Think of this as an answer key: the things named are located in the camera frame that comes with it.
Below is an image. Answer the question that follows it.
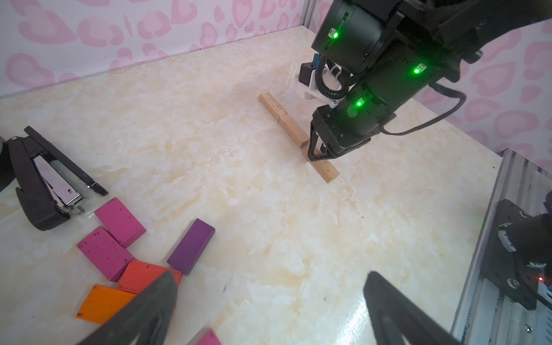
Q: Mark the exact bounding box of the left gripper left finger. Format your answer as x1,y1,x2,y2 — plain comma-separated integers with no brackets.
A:
80,272,178,344

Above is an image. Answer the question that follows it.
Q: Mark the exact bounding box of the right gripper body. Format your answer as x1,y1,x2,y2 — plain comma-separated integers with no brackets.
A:
310,106,395,160

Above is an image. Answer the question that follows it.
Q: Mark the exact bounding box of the black tape roll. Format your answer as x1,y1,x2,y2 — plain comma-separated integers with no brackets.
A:
0,137,15,191

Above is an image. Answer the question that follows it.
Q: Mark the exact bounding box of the red block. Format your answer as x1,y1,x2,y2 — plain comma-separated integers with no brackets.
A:
116,260,183,295

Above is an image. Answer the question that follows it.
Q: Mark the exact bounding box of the purple block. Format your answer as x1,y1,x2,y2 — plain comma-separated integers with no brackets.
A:
167,218,216,275

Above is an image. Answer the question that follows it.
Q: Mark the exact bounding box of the orange block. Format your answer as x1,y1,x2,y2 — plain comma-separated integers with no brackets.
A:
76,285,136,325

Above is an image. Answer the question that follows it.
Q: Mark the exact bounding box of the black stapler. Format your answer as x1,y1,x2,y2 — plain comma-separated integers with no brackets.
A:
5,126,109,231

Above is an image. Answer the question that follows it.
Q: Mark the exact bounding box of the wooden block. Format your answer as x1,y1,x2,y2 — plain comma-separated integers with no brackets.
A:
301,144,339,183
259,92,288,122
278,114,310,148

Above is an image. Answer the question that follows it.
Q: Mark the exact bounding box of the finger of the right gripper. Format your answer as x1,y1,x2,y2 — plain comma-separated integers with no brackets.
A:
307,125,330,162

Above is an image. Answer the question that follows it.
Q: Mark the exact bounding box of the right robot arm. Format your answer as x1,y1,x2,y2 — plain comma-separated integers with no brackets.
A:
306,1,551,162

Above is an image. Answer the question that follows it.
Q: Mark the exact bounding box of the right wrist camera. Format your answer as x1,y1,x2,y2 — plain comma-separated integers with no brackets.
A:
296,53,352,109

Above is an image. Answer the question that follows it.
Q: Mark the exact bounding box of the magenta block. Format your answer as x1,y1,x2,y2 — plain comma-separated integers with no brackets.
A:
77,227,135,282
197,329,221,345
94,198,147,248

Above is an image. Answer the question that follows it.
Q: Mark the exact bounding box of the magenta block lower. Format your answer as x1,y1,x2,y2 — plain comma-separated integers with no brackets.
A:
197,329,221,345

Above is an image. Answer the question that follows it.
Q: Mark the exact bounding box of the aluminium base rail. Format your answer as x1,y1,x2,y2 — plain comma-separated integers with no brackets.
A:
451,149,551,344

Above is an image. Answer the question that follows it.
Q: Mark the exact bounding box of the magenta block upper right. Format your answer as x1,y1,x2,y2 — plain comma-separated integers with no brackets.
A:
94,198,147,248

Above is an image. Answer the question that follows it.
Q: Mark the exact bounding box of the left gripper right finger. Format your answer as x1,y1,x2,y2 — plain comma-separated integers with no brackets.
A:
364,271,459,344

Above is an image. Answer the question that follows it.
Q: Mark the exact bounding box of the magenta block upper left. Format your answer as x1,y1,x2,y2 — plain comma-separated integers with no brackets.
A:
77,227,135,282

